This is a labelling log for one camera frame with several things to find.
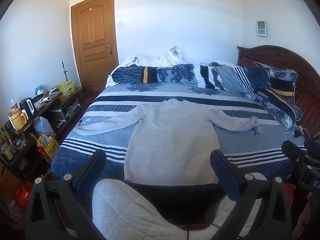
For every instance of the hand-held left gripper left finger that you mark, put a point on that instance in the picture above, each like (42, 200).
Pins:
(93, 166)

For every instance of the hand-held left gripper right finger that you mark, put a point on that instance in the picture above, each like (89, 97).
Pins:
(222, 170)

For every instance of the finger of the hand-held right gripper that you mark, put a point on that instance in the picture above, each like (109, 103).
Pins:
(293, 151)

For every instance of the white knit sweater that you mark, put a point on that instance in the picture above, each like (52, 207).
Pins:
(172, 135)

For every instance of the pile of striped clothes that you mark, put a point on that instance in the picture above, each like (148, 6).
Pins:
(225, 77)

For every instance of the person's right hand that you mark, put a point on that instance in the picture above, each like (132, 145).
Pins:
(308, 220)

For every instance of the red snack bag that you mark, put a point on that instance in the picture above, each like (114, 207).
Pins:
(290, 192)

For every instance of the blue striped bed blanket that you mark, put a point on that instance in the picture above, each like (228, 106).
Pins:
(240, 136)

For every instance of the yellow and red shopping bag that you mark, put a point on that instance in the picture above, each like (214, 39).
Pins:
(48, 146)

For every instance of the white plastic jug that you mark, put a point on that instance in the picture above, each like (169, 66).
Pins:
(43, 127)

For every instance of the patterned pillow with yellow stripe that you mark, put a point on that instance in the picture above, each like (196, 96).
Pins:
(282, 87)

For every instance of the dark wooden side shelf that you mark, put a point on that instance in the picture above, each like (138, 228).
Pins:
(27, 140)

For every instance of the red plastic bag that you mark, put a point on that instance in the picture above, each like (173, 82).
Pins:
(23, 196)

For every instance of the yellow plastic bag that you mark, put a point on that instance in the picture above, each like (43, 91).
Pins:
(66, 88)

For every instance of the dark navy cloth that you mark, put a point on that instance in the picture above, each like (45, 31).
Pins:
(258, 76)

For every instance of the white cooking pot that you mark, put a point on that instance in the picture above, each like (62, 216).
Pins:
(41, 100)

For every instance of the cardboard box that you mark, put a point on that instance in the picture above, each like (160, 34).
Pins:
(8, 182)

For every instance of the black and white kettle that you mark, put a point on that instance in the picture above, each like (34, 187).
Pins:
(27, 107)

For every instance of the yellow electric pot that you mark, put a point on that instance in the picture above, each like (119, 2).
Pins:
(18, 118)

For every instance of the dark wooden headboard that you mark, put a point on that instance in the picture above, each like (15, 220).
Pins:
(275, 57)

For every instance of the dark sword ornament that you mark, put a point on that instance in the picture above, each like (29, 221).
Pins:
(64, 71)

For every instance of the rolled blue patterned quilt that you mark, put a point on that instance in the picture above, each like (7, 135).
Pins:
(175, 73)

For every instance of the white duvet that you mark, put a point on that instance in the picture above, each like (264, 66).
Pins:
(162, 60)

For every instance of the brown wooden door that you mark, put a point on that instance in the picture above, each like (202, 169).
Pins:
(95, 30)

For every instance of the white wall control panel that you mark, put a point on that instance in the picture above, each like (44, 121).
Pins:
(261, 28)

